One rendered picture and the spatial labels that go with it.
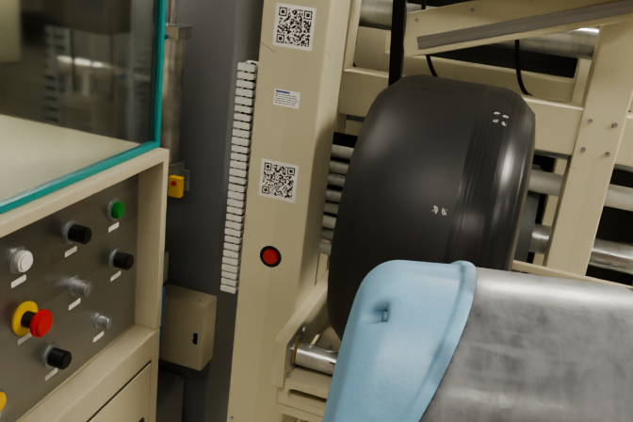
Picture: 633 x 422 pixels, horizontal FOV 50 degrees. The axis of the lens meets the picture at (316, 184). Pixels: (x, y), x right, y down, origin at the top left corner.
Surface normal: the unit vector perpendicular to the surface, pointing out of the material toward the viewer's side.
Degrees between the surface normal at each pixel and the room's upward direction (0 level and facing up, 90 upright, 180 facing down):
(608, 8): 90
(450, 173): 52
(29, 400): 90
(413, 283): 10
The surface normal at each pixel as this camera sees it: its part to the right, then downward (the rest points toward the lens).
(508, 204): 0.49, -0.07
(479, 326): 0.06, -0.69
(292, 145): -0.30, 0.27
